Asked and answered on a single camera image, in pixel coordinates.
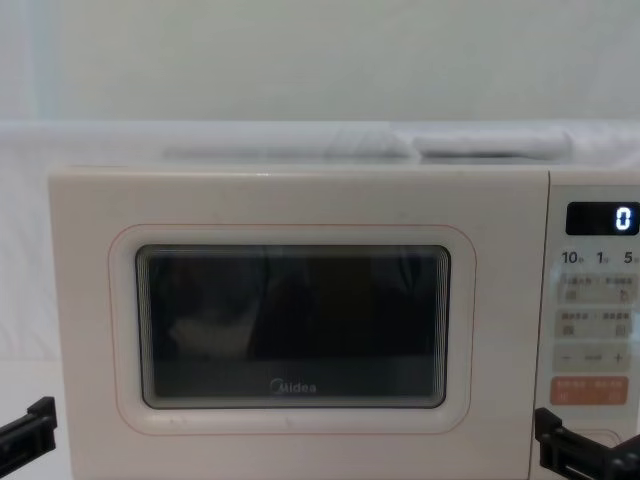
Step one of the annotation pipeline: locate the cream microwave oven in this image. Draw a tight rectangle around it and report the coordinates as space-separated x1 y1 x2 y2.
47 124 640 480

